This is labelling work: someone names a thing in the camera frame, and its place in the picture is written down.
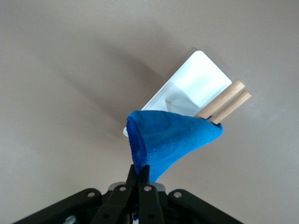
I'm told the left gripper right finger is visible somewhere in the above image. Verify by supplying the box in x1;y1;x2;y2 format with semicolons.
137;164;164;224

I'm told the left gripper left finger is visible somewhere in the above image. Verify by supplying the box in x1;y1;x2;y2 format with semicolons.
92;164;139;224

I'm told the blue microfiber towel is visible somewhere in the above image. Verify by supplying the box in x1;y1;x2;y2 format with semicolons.
126;109;224;183

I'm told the white rack with wooden bars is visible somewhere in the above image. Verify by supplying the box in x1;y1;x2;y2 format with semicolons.
122;49;252;139

